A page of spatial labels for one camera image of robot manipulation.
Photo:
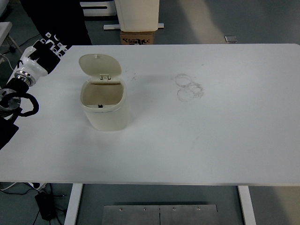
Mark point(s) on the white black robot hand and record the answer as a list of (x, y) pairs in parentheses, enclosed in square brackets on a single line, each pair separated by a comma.
[(35, 66)]

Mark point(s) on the cream plastic lidded trash bin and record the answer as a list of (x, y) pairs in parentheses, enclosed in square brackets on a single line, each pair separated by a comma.
[(105, 112)]

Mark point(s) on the white side table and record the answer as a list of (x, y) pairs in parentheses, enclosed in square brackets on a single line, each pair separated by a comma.
[(4, 28)]

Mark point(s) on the white table foot bar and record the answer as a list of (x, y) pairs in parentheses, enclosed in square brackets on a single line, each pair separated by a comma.
[(110, 27)]

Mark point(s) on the brown cardboard box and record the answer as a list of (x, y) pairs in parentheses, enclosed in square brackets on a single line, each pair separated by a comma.
[(137, 37)]

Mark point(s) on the white power strip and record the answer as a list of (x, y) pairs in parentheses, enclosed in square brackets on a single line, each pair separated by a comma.
[(38, 185)]

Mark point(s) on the black power adapter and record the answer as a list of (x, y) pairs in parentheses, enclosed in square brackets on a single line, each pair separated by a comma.
[(44, 206)]

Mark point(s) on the white table leg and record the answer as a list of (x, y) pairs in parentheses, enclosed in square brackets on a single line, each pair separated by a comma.
[(73, 204), (247, 206)]

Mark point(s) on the grey metal plate with screws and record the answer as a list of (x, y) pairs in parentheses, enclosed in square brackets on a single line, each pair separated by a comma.
[(159, 215)]

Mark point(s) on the grey floor outlet plate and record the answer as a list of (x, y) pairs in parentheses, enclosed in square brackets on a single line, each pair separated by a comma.
[(231, 39)]

